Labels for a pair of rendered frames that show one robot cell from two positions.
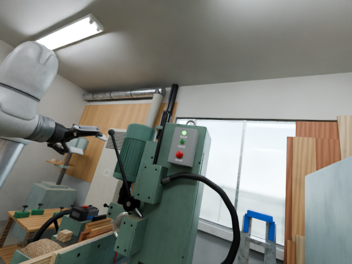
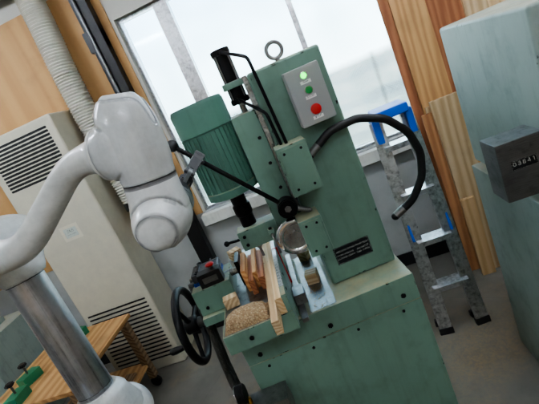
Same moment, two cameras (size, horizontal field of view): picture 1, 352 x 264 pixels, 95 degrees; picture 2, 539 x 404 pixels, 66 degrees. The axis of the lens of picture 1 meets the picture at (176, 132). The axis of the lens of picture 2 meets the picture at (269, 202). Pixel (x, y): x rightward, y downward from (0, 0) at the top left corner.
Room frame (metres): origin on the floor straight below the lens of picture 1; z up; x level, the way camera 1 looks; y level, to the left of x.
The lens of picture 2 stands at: (-0.35, 0.55, 1.48)
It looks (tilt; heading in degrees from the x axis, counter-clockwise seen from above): 15 degrees down; 341
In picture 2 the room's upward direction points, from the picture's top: 24 degrees counter-clockwise
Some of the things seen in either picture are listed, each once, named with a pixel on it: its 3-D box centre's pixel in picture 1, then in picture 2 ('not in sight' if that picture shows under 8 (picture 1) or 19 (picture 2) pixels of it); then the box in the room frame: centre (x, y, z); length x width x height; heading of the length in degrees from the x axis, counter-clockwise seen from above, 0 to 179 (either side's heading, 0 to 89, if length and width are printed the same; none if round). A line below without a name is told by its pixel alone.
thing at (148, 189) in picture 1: (151, 182); (297, 166); (0.73, 0.05, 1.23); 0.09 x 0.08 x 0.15; 69
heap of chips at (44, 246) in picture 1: (46, 246); (245, 313); (0.72, 0.38, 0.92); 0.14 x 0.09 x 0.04; 69
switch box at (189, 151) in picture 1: (183, 146); (308, 94); (0.70, -0.05, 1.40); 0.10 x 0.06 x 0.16; 69
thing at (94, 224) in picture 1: (97, 229); (246, 270); (0.94, 0.28, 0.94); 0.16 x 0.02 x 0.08; 159
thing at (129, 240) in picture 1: (131, 233); (314, 232); (0.73, 0.08, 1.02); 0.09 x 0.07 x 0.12; 159
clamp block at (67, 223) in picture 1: (80, 226); (216, 288); (0.99, 0.39, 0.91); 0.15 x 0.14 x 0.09; 159
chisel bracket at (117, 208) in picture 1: (122, 213); (260, 233); (0.94, 0.18, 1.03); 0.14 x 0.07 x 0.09; 69
